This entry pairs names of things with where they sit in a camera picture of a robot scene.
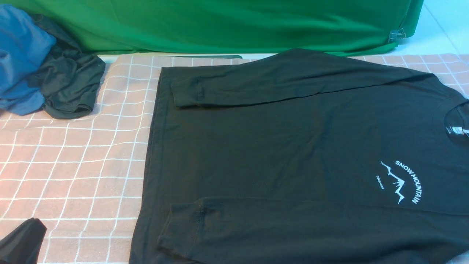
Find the green backdrop cloth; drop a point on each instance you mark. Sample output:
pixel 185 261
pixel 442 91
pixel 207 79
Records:
pixel 338 27

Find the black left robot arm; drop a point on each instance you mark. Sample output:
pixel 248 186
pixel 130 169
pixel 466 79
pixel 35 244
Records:
pixel 23 244

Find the blue crumpled garment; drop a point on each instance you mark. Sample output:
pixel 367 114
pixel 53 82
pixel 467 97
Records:
pixel 23 48

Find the metal binder clip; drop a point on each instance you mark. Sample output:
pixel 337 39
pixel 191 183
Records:
pixel 396 35

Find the pink checkered tablecloth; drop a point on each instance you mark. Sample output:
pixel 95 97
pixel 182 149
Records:
pixel 83 178

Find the dark gray crumpled garment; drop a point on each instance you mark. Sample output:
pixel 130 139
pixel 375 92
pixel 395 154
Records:
pixel 68 78

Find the dark gray long-sleeve top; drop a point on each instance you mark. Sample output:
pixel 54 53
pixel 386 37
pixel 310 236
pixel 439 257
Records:
pixel 304 158

